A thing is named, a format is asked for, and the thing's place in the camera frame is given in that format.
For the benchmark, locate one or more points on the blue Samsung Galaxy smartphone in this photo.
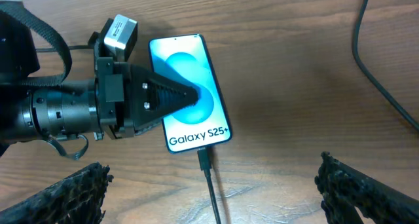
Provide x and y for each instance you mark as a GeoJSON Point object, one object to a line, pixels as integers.
{"type": "Point", "coordinates": [204, 122]}

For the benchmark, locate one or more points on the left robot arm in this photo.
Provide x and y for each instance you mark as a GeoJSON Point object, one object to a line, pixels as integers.
{"type": "Point", "coordinates": [37, 100]}

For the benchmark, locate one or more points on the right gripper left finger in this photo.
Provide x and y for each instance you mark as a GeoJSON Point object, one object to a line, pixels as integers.
{"type": "Point", "coordinates": [77, 198]}

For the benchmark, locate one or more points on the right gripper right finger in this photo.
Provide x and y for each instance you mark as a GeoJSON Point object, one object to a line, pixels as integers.
{"type": "Point", "coordinates": [348, 195]}

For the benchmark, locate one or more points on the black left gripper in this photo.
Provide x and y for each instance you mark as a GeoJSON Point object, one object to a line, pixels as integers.
{"type": "Point", "coordinates": [153, 96]}

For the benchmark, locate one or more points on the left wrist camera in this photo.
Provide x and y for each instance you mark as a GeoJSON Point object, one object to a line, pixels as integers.
{"type": "Point", "coordinates": [120, 38]}

